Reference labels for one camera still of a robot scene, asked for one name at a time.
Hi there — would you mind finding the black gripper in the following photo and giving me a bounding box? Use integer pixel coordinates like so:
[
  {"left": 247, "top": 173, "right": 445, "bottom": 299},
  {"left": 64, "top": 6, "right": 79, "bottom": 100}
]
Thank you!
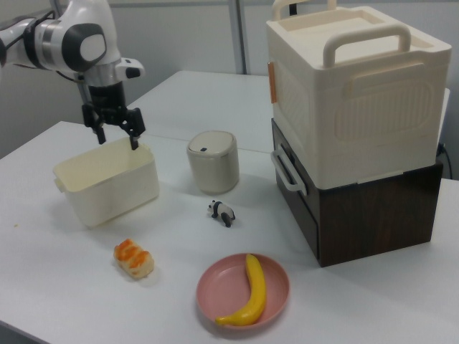
[{"left": 81, "top": 80, "right": 146, "bottom": 151}]

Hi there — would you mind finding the cream open plastic box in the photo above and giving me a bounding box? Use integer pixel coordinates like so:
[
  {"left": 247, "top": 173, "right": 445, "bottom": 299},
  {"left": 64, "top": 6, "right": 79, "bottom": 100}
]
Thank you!
[{"left": 52, "top": 136, "right": 161, "bottom": 230}]

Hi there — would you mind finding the orange storage box latch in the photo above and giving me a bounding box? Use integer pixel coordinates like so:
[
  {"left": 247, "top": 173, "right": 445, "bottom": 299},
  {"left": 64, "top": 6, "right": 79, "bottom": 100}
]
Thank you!
[{"left": 267, "top": 61, "right": 278, "bottom": 105}]

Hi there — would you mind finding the large cream storage box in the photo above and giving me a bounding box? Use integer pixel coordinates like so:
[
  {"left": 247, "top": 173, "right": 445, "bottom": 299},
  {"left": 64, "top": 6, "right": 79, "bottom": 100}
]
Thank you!
[{"left": 265, "top": 0, "right": 453, "bottom": 188}]

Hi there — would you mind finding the cream small lidded bin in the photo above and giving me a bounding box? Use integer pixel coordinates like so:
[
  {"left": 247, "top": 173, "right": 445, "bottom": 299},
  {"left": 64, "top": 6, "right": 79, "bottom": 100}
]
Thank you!
[{"left": 186, "top": 130, "right": 240, "bottom": 196}]

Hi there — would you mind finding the toy bread with orange glaze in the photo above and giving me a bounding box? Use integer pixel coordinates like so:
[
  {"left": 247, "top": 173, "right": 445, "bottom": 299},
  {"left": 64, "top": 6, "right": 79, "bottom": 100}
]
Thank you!
[{"left": 113, "top": 239, "right": 156, "bottom": 280}]

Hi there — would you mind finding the panda figurine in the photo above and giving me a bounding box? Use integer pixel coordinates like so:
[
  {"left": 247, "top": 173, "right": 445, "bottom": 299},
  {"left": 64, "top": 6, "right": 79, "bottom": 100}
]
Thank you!
[{"left": 206, "top": 199, "right": 237, "bottom": 228}]

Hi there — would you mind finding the pink plate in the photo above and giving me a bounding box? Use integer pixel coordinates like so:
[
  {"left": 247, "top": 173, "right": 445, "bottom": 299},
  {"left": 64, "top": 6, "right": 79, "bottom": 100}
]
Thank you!
[{"left": 196, "top": 252, "right": 290, "bottom": 330}]

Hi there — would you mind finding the yellow toy banana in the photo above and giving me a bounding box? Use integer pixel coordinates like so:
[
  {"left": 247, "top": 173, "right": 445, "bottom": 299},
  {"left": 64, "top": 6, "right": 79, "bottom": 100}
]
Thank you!
[{"left": 214, "top": 253, "right": 268, "bottom": 317}]

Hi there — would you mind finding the dark wooden drawer cabinet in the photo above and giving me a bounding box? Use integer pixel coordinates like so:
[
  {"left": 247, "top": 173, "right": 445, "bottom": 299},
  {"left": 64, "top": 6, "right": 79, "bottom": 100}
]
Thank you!
[{"left": 270, "top": 118, "right": 444, "bottom": 269}]

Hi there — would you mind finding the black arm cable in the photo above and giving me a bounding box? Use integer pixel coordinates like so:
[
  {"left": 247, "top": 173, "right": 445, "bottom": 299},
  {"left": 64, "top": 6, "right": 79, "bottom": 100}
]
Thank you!
[{"left": 0, "top": 16, "right": 90, "bottom": 105}]

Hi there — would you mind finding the white drawer handle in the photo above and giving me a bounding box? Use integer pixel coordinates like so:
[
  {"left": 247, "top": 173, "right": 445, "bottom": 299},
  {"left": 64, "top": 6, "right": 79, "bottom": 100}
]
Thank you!
[{"left": 270, "top": 149, "right": 308, "bottom": 196}]

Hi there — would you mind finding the black cable behind cabinet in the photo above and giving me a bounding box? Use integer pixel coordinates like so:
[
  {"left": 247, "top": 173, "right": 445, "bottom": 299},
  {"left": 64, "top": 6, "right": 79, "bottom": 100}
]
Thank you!
[{"left": 435, "top": 142, "right": 453, "bottom": 178}]

